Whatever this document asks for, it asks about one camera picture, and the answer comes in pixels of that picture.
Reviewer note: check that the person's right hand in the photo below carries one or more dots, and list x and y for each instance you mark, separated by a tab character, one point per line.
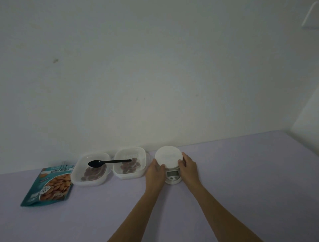
190	172

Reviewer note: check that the person's left hand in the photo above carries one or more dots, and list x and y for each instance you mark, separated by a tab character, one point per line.
154	175

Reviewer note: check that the person's left thumb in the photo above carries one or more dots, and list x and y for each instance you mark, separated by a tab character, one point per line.
162	167

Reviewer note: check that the person's right thumb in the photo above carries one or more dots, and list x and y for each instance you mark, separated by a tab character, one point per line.
181	164

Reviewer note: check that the white digital kitchen scale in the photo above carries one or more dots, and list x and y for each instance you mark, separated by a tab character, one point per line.
168	155

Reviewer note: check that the person's left forearm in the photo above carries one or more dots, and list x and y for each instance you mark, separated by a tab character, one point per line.
135	214

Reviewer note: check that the person's right forearm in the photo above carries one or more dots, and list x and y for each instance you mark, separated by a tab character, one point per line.
216	212

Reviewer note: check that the pile of brown almonds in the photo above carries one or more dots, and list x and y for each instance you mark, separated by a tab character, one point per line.
130	166
91	174

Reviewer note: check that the white ribbed plastic container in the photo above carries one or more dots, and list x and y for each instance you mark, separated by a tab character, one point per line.
129	173

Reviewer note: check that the black plastic spoon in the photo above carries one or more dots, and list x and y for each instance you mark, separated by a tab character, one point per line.
99	163

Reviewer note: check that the white smooth plastic container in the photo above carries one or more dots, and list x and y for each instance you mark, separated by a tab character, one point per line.
77	177

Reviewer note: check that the teal almond snack bag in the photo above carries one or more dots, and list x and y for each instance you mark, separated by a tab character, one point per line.
49	187

